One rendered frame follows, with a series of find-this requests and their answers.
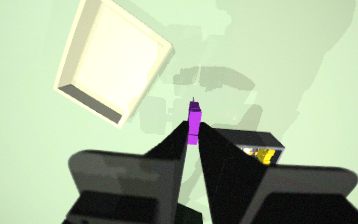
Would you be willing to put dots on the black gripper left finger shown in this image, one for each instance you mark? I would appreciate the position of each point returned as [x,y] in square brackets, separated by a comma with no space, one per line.
[155,174]

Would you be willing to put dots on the white fuse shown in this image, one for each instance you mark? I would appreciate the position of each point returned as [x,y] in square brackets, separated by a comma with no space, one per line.
[245,149]

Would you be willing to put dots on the yellow fuse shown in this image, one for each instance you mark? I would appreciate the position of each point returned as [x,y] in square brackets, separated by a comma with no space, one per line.
[264,155]

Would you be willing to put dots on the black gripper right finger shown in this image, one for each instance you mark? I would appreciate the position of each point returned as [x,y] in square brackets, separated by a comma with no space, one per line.
[237,184]

